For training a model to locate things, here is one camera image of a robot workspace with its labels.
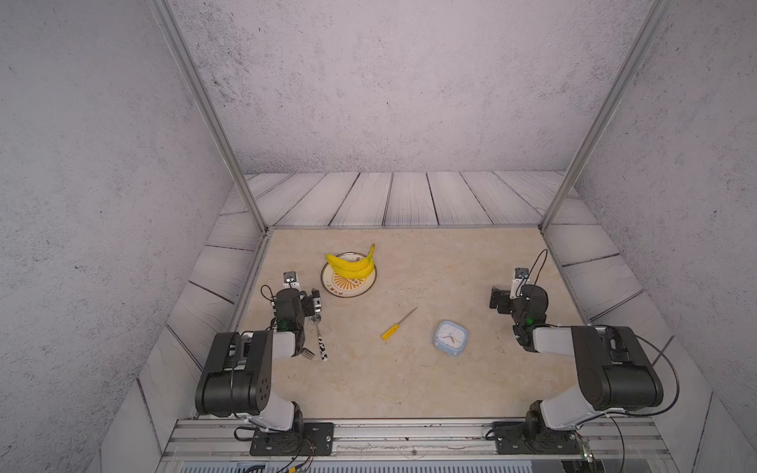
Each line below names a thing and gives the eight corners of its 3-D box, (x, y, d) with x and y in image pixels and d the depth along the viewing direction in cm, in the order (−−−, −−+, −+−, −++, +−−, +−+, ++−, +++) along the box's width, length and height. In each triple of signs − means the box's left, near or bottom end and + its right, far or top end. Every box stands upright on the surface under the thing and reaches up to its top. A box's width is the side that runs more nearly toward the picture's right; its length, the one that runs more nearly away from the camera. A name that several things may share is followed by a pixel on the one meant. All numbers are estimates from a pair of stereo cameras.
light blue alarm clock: (430, 346, 90) (431, 342, 88) (439, 322, 96) (440, 317, 93) (460, 358, 88) (462, 354, 86) (468, 333, 93) (470, 328, 91)
